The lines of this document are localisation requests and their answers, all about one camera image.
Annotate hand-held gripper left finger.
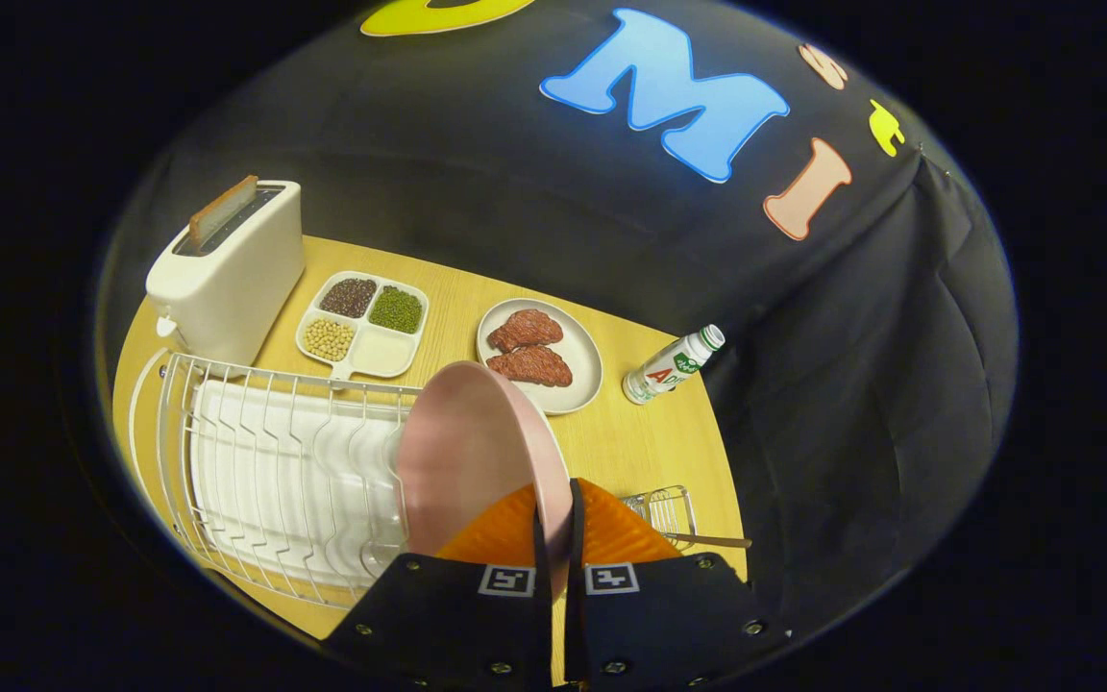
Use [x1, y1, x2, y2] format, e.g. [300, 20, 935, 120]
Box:
[323, 481, 554, 692]

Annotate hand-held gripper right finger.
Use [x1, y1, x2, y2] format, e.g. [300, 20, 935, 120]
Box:
[568, 478, 790, 692]

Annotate metal wire basket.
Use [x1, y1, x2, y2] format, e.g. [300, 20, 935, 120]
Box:
[621, 485, 699, 552]

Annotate wooden-handled spoon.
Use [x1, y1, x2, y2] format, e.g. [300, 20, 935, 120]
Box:
[664, 531, 752, 550]

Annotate pink plate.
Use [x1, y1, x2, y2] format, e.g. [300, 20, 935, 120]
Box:
[395, 360, 574, 602]

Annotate white wire dish rack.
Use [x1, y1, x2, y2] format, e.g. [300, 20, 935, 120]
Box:
[128, 348, 425, 609]

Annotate beige round plate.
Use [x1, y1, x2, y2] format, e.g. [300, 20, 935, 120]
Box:
[477, 298, 604, 416]

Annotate brown meat slice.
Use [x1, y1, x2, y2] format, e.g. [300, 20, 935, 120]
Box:
[485, 345, 575, 388]
[486, 309, 565, 354]

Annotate white drink bottle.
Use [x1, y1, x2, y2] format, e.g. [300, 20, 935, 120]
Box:
[622, 325, 726, 406]

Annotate pile of green beans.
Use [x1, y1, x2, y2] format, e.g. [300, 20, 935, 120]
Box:
[368, 285, 424, 334]

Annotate white divided tray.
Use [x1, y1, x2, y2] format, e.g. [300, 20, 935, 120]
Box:
[295, 270, 431, 383]

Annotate pile of yellow soybeans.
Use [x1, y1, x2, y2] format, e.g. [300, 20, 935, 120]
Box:
[304, 317, 357, 362]

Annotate pile of dark beans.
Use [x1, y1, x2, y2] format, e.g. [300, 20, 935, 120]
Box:
[320, 278, 379, 319]

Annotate white toaster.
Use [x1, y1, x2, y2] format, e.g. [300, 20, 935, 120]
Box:
[145, 180, 306, 368]

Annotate brown toast slice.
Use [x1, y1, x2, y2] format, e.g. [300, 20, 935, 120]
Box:
[188, 174, 259, 253]

